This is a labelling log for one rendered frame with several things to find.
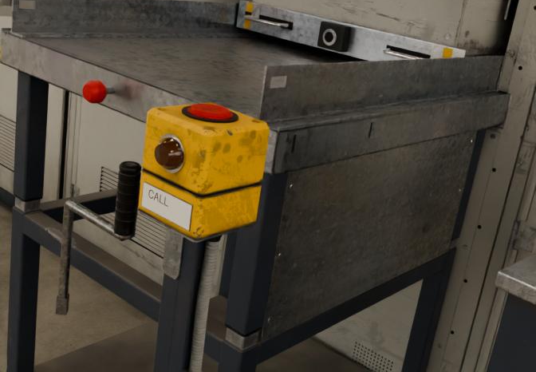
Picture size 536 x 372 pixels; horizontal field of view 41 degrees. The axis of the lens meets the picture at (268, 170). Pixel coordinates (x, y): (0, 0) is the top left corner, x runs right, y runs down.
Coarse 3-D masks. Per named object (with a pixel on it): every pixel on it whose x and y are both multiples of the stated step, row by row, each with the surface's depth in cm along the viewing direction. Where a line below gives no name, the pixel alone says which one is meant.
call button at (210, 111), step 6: (192, 108) 61; (198, 108) 61; (204, 108) 62; (210, 108) 62; (216, 108) 62; (222, 108) 63; (198, 114) 61; (204, 114) 60; (210, 114) 60; (216, 114) 61; (222, 114) 61; (228, 114) 62
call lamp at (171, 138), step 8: (168, 136) 60; (176, 136) 59; (160, 144) 59; (168, 144) 59; (176, 144) 59; (160, 152) 59; (168, 152) 59; (176, 152) 59; (184, 152) 59; (160, 160) 59; (168, 160) 59; (176, 160) 59; (184, 160) 59; (168, 168) 60; (176, 168) 60
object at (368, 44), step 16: (240, 0) 154; (240, 16) 154; (272, 16) 149; (288, 16) 146; (304, 16) 143; (272, 32) 149; (288, 32) 146; (304, 32) 144; (352, 32) 136; (368, 32) 134; (384, 32) 132; (320, 48) 142; (352, 48) 137; (368, 48) 134; (384, 48) 132; (400, 48) 130; (416, 48) 128; (464, 48) 125
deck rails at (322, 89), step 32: (32, 0) 118; (64, 0) 122; (96, 0) 127; (128, 0) 132; (160, 0) 138; (32, 32) 119; (64, 32) 124; (96, 32) 129; (128, 32) 135; (160, 32) 141; (192, 32) 147; (224, 32) 154; (256, 32) 162; (320, 64) 90; (352, 64) 95; (384, 64) 101; (416, 64) 108; (448, 64) 117; (480, 64) 126; (288, 96) 87; (320, 96) 92; (352, 96) 98; (384, 96) 104; (416, 96) 112; (448, 96) 120
